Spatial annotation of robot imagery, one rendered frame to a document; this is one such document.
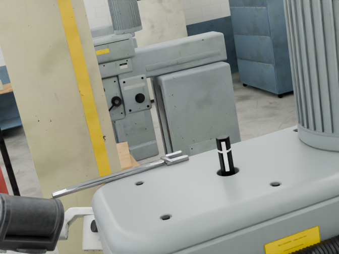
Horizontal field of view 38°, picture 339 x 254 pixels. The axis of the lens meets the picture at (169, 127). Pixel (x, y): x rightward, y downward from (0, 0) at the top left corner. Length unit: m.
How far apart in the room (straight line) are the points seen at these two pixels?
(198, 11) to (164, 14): 1.34
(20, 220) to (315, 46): 0.73
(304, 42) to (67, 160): 1.88
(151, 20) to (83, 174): 6.80
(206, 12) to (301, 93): 9.64
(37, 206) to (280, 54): 7.18
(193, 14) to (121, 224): 9.73
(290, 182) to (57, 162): 1.90
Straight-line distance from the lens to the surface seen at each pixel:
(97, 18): 9.85
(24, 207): 1.17
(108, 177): 0.86
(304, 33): 0.81
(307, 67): 0.82
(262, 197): 0.72
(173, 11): 9.30
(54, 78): 2.45
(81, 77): 2.46
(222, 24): 10.61
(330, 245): 0.76
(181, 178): 0.82
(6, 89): 8.94
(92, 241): 1.44
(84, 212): 1.45
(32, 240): 1.21
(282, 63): 8.19
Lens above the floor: 2.20
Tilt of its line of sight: 17 degrees down
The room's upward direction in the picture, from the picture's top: 11 degrees counter-clockwise
